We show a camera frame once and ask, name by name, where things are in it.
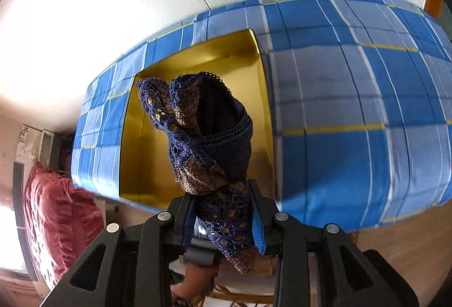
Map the wooden door frame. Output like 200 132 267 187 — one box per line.
424 0 444 20

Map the navy gold lace cloth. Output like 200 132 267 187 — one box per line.
136 71 258 273

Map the red pleated cushion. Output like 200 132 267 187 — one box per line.
22 163 104 289

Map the blue plaid tablecloth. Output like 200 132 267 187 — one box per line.
71 0 451 231

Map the gold rectangular tray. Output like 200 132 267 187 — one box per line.
119 29 275 212

